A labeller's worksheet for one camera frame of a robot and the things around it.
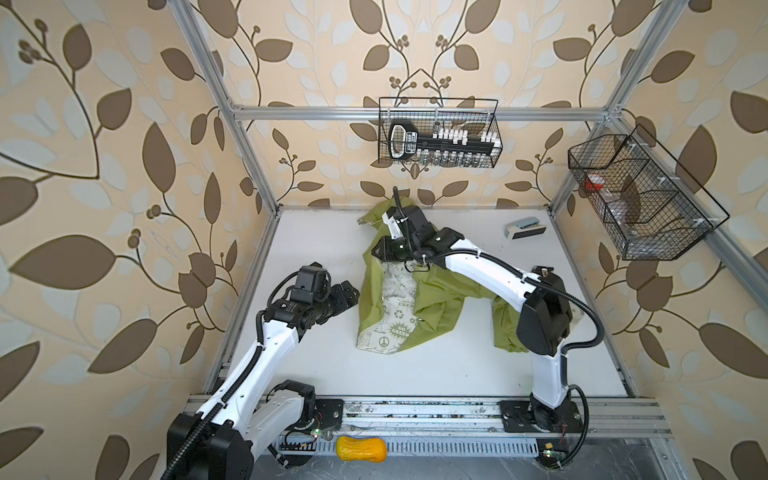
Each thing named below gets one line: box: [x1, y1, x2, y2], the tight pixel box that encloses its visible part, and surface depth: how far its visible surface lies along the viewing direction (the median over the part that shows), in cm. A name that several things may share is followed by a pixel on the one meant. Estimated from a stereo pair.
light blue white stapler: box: [504, 216, 547, 241], surface depth 113 cm
